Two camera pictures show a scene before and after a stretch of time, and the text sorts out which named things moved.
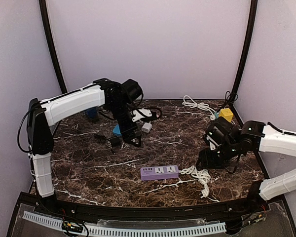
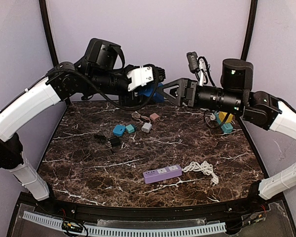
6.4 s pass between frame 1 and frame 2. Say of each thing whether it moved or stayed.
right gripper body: moved
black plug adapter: stayed
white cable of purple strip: moved
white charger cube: stayed
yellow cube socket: stayed
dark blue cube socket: moved
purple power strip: moved
